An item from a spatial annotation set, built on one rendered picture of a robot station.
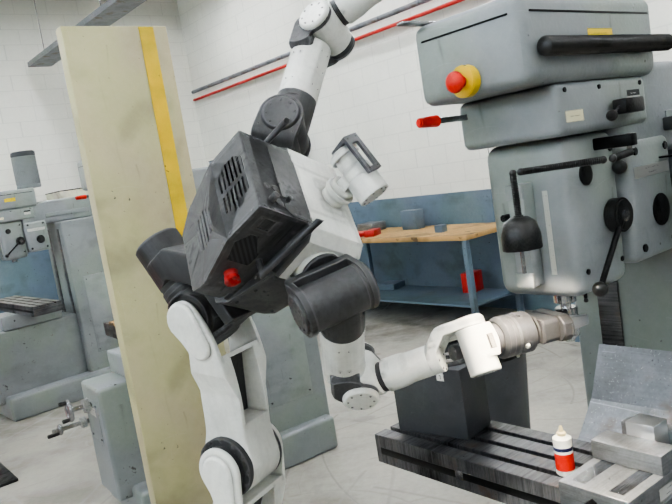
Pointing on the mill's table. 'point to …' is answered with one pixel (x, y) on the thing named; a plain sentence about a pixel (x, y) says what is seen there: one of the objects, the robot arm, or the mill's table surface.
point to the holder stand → (445, 403)
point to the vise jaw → (633, 452)
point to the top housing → (527, 45)
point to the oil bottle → (563, 452)
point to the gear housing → (548, 112)
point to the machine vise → (615, 483)
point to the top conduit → (596, 44)
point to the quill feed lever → (615, 209)
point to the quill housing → (561, 212)
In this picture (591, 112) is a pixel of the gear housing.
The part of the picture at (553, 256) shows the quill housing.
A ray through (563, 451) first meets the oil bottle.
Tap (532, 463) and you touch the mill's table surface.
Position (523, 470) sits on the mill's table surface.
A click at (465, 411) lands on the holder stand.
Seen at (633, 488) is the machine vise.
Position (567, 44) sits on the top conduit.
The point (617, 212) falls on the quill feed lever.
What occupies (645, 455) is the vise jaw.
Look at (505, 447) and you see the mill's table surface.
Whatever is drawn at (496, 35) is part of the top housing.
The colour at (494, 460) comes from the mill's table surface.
